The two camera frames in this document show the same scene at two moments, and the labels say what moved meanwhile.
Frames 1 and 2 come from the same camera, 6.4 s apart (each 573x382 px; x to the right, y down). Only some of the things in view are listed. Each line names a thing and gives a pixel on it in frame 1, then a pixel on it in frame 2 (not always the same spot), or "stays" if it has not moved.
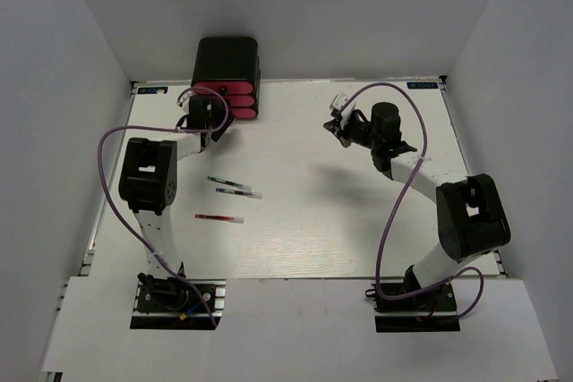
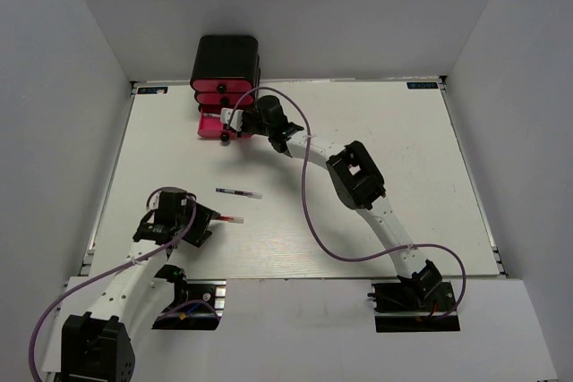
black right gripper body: [358, 131] to [253, 123]
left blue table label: [152, 89] stays
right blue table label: [422, 85] stays
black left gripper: [225, 117] to [203, 217]
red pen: [227, 218] stays
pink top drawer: [227, 88] stays
